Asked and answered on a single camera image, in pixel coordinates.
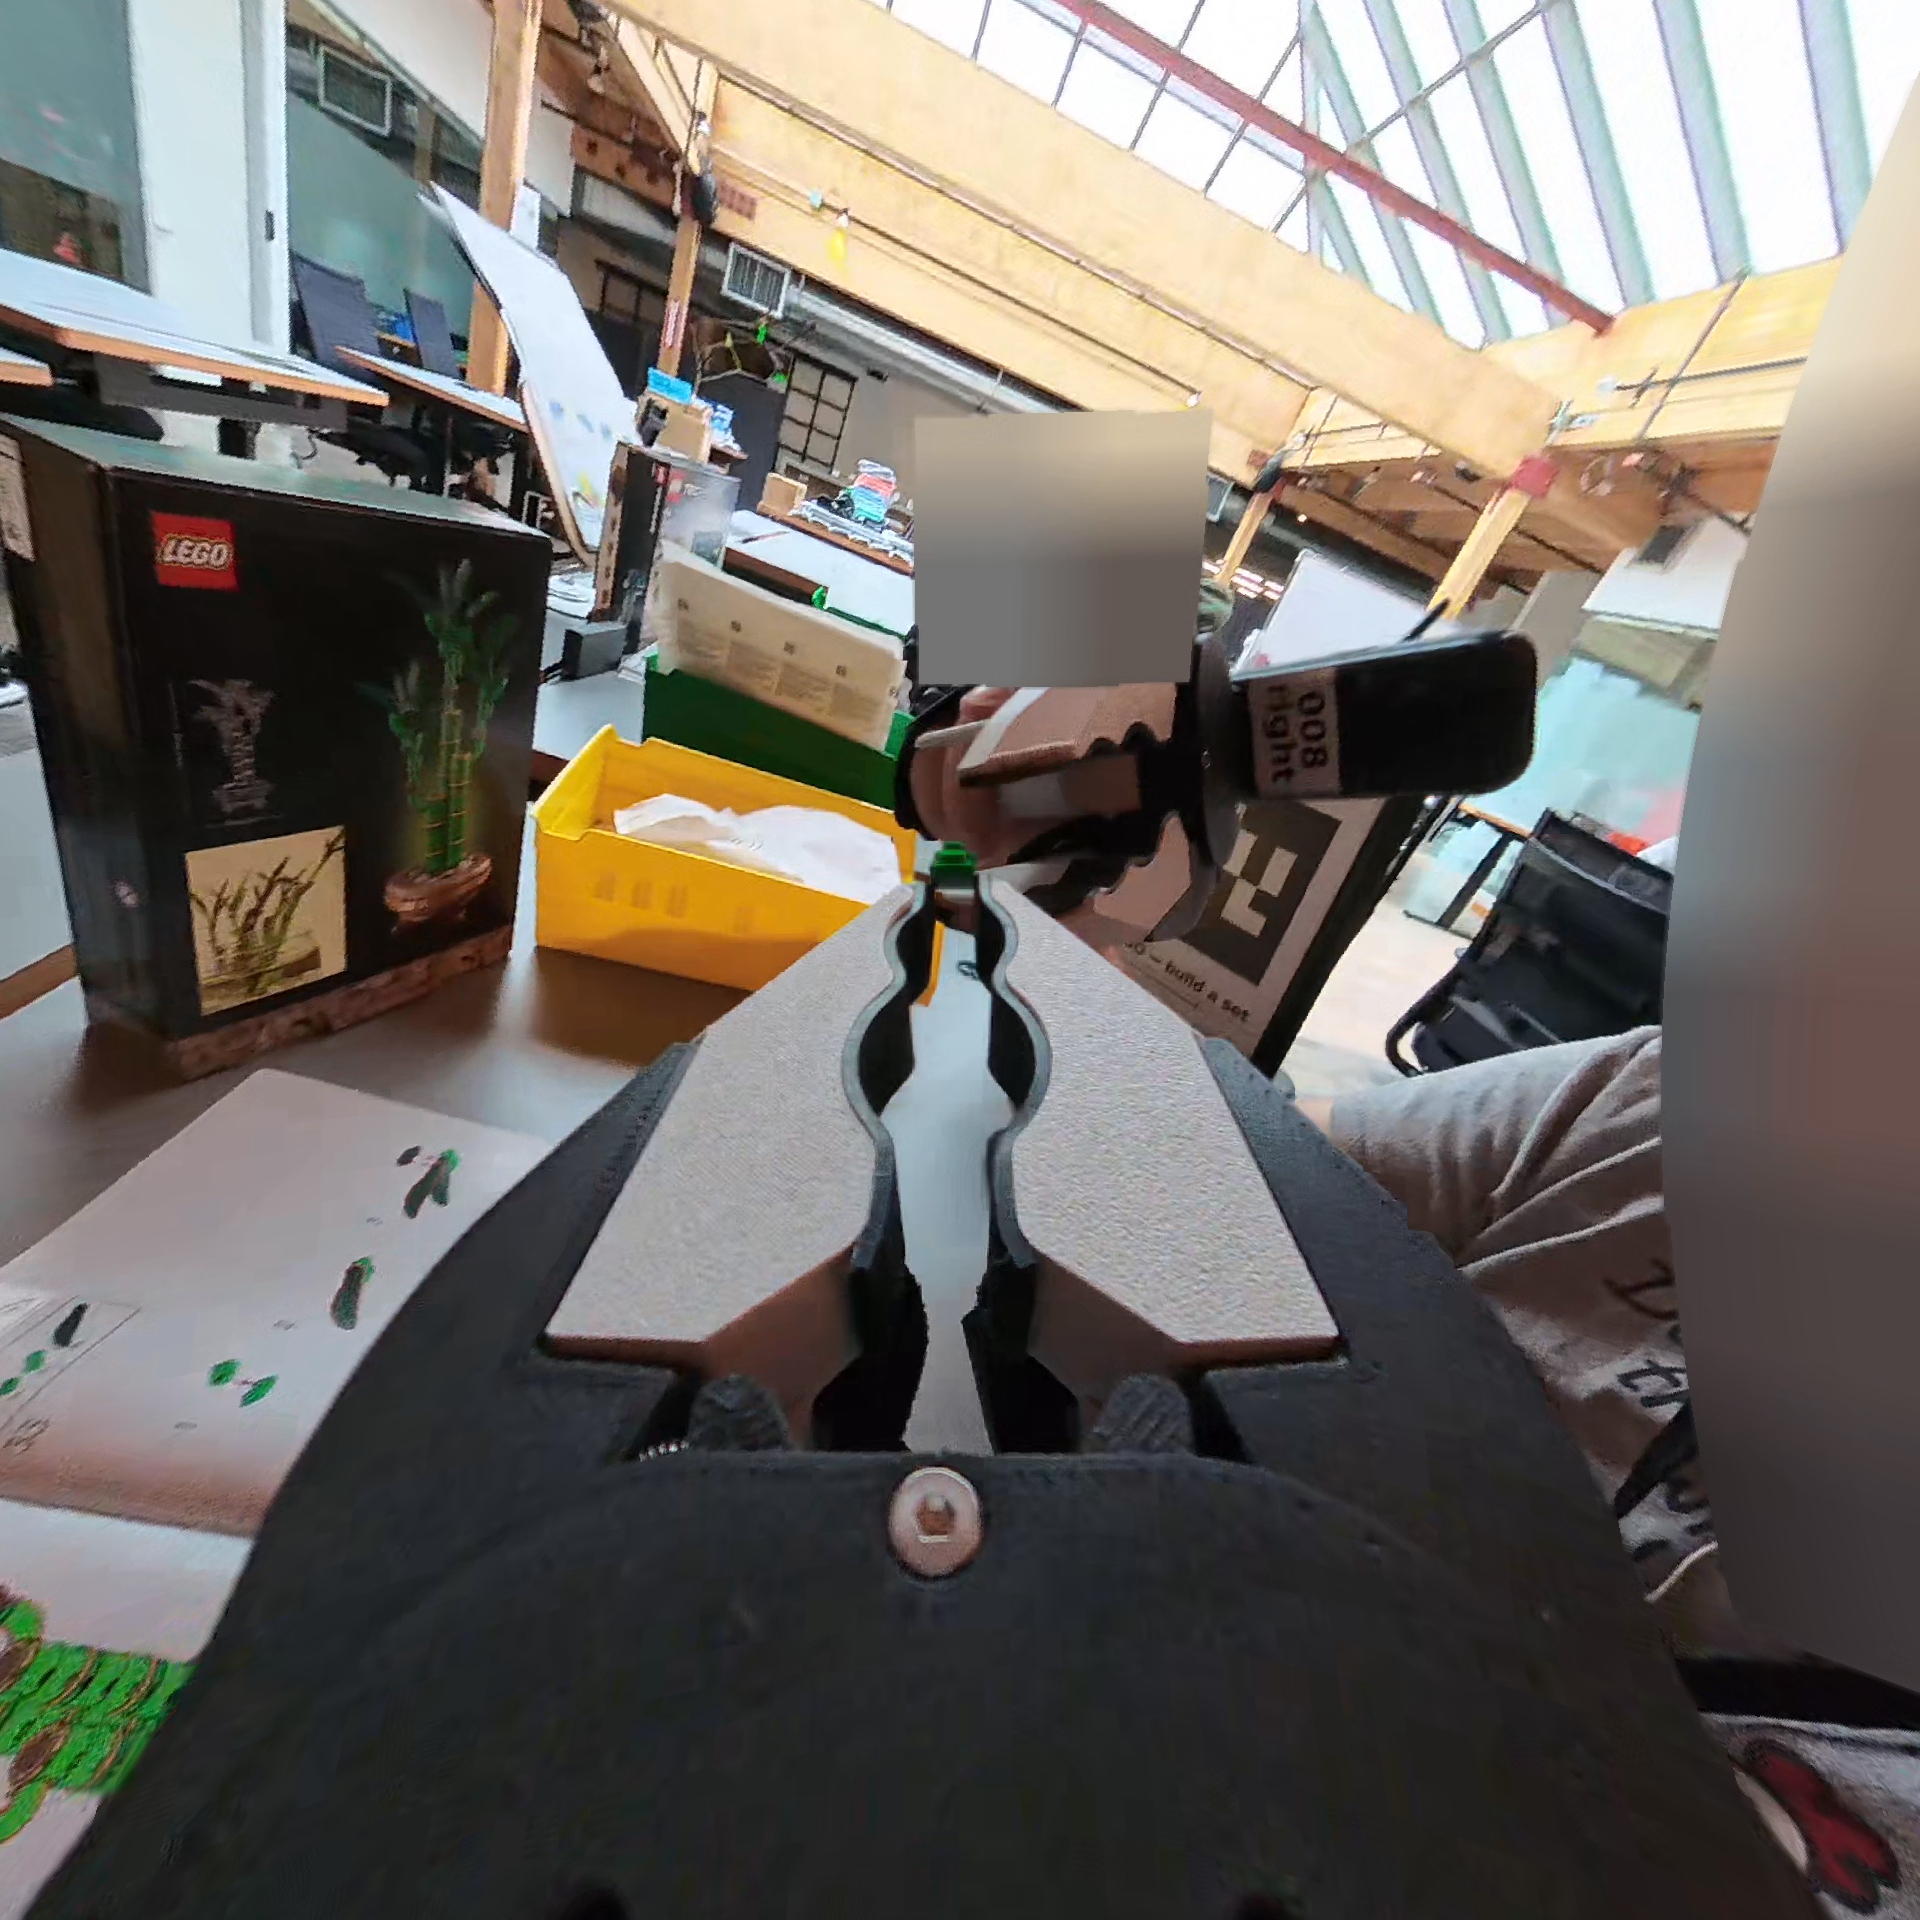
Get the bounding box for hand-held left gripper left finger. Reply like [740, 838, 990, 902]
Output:
[544, 882, 929, 1454]

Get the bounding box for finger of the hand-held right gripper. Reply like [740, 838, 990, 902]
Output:
[994, 815, 1197, 911]
[958, 680, 1197, 791]

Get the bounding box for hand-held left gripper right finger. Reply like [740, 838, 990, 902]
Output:
[961, 882, 1345, 1454]

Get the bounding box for black lego set box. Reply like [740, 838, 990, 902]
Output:
[0, 417, 552, 1083]

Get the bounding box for person's right hand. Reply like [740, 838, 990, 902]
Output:
[905, 682, 1055, 838]

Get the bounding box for black framed marker sign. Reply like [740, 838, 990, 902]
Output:
[1118, 791, 1430, 1070]

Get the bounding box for yellow plastic bin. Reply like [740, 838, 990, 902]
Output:
[533, 723, 942, 1003]

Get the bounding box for paper parts bags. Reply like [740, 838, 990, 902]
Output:
[613, 791, 903, 905]

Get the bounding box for white printed carton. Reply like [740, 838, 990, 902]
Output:
[650, 543, 912, 747]

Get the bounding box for green plastic bin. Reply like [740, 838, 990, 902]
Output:
[644, 660, 912, 815]

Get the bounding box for person's grey printed shirt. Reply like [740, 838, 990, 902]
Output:
[1327, 1028, 1920, 1920]

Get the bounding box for dark printed box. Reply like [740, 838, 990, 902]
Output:
[596, 439, 747, 619]

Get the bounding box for open instruction booklet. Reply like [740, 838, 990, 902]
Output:
[0, 1068, 560, 1920]

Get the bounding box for tilted white display board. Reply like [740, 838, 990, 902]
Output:
[433, 186, 644, 552]

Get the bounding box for background wooden desk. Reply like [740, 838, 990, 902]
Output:
[0, 247, 392, 451]
[334, 345, 533, 488]

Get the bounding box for black lanyard strap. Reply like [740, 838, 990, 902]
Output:
[1613, 1406, 1707, 1520]

